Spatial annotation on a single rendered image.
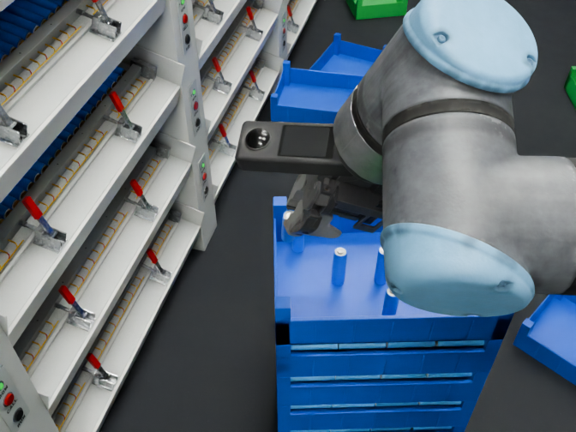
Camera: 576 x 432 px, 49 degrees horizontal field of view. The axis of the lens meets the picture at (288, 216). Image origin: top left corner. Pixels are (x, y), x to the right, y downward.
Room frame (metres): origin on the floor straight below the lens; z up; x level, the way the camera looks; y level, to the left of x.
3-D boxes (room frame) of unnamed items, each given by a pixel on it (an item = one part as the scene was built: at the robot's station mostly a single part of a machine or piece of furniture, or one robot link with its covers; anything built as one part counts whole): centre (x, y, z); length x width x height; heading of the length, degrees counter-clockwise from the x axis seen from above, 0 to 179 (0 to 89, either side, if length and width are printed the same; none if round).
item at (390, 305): (0.50, -0.13, 0.52); 0.02 x 0.02 x 0.06
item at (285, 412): (0.57, -0.13, 0.28); 0.30 x 0.20 x 0.08; 92
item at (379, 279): (0.57, -0.13, 0.52); 0.02 x 0.02 x 0.06
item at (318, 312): (0.57, -0.13, 0.52); 0.30 x 0.20 x 0.08; 92
